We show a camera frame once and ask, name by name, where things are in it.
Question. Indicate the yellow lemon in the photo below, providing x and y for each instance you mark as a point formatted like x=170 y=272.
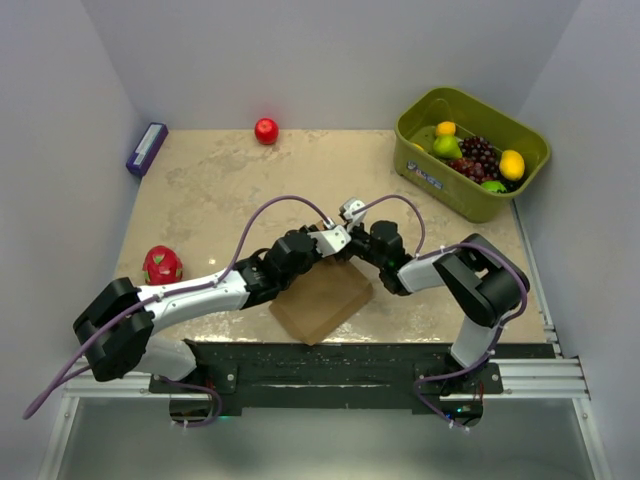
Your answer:
x=512 y=165

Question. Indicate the dark purple grapes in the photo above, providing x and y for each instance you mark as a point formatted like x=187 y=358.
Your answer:
x=479 y=162

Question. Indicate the green apple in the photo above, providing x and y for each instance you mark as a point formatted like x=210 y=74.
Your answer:
x=494 y=186

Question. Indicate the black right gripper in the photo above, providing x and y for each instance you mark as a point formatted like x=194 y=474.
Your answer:
x=356 y=230

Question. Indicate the green plastic tub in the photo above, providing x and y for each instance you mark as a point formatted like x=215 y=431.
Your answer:
x=414 y=158

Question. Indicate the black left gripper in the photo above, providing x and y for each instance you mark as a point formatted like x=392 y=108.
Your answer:
x=318 y=253

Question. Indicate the brown cardboard box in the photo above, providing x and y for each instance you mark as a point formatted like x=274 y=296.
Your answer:
x=321 y=300

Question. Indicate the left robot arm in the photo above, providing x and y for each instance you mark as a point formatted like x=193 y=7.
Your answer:
x=115 y=330

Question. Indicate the orange fruit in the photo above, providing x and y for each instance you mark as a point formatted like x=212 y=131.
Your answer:
x=445 y=128

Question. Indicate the red apple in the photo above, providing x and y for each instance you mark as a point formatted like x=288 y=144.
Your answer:
x=266 y=131

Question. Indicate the purple rectangular box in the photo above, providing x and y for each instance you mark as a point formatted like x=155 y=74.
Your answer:
x=147 y=148

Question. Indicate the green pear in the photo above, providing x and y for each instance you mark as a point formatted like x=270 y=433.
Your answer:
x=447 y=147

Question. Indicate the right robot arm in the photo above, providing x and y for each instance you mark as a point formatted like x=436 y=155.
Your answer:
x=489 y=288

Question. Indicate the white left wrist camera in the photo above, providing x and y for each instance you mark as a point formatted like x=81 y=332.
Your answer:
x=330 y=241

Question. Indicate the aluminium frame rail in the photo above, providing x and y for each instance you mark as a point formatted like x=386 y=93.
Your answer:
x=172 y=362

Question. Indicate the red dragon fruit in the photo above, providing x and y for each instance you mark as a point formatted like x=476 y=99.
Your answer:
x=162 y=266

